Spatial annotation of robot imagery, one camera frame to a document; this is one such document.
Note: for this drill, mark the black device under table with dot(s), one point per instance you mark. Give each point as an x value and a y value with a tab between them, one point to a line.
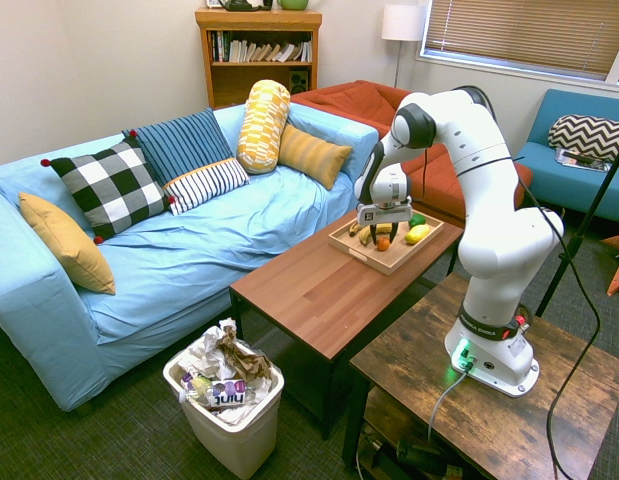
419	456

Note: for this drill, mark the magazine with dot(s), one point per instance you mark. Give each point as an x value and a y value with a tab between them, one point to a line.
579	160

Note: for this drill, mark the mustard striped lumbar pillow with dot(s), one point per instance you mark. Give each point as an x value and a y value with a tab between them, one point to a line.
311	154

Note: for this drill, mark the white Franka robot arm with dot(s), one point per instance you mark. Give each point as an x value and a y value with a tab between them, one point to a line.
494	250

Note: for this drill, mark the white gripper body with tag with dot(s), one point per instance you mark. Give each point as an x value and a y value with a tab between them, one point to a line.
389	212

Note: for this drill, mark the white navy striped pillow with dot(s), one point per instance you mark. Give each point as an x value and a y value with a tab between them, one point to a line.
206	184

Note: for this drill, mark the wooden bookshelf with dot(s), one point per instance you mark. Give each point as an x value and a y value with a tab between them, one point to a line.
254	80

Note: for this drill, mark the plain mustard pillow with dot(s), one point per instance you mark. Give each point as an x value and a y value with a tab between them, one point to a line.
69	245

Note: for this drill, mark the black white chevron pillow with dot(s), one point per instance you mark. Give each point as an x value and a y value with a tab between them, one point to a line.
589	135

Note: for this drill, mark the brown window blinds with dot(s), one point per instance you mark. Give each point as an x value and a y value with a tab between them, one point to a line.
519	30

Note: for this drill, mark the black camera tripod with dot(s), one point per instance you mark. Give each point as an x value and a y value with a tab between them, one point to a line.
584	225

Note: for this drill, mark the blue striped pillow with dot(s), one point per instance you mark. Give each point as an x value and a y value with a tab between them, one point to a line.
181	142

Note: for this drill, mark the light wooden tray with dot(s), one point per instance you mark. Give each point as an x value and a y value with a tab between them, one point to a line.
389	260

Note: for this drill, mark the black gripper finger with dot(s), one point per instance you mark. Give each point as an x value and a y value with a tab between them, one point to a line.
393	230
372	235

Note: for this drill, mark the row of books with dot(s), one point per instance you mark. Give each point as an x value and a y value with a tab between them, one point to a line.
261	51

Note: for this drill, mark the small black speaker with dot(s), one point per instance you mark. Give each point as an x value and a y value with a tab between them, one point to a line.
299	81

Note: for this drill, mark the rustic brown side table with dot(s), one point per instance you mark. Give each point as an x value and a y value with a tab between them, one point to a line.
489	435

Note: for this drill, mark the reddish wood coffee table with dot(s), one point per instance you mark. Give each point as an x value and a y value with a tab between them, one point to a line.
319	310

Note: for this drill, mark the black white checkered pillow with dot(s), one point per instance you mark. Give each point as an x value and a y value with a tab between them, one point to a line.
109	187

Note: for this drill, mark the yellow banana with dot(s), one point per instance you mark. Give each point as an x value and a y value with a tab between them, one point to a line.
364	239

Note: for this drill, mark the black object on bookshelf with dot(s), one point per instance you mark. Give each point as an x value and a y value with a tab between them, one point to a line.
244	5

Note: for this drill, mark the light blue sofa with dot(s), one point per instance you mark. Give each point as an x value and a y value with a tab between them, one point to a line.
189	260

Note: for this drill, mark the yellow lemon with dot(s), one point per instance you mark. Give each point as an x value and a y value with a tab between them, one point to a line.
417	234

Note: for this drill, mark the crumpled brown paper bag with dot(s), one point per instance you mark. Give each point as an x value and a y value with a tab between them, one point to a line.
244	362

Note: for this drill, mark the hint plastic water bottle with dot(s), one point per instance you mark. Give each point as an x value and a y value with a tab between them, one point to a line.
229	392

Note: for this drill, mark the teal sofa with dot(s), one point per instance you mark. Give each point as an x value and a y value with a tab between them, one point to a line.
559	185

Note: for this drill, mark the crumpled white paper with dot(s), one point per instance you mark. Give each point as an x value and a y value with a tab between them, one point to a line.
204	350

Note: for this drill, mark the green lime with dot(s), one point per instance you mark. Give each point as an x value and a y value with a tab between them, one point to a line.
417	220

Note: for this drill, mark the yellow patterned bolster pillow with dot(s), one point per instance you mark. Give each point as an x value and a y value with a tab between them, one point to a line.
261	127

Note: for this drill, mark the white shade floor lamp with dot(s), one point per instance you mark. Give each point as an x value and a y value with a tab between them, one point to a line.
403	22

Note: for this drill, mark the cream plastic trash bin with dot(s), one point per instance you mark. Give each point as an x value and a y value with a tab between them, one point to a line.
239	440

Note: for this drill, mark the brown overripe banana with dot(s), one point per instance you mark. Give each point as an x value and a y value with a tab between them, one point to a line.
355	229

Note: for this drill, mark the green bowl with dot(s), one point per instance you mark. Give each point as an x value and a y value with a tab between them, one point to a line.
293	4

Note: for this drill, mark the orange sectional sofa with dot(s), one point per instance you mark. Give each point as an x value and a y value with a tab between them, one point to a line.
349	102

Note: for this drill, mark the orange tangerine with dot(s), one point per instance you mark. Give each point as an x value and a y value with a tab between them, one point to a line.
383	244

